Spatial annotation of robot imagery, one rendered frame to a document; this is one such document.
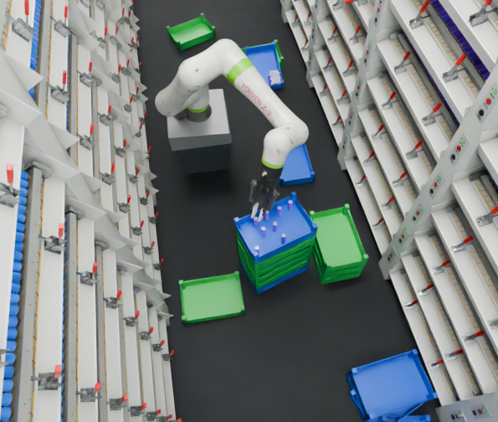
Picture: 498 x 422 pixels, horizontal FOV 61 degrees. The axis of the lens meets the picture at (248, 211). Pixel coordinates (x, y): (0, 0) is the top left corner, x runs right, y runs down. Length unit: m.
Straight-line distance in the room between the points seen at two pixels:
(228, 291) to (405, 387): 0.91
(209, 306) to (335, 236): 0.72
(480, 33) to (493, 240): 0.59
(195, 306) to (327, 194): 0.97
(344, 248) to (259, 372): 0.71
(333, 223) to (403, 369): 0.74
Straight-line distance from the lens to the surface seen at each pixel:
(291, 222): 1.89
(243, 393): 2.07
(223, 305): 2.16
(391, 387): 2.07
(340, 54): 2.46
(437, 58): 1.58
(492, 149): 1.38
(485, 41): 1.36
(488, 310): 1.59
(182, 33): 3.47
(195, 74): 1.70
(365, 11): 2.08
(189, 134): 2.24
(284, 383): 2.08
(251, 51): 3.08
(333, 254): 2.10
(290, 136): 1.60
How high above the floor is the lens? 2.06
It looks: 60 degrees down
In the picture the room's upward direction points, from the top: 4 degrees counter-clockwise
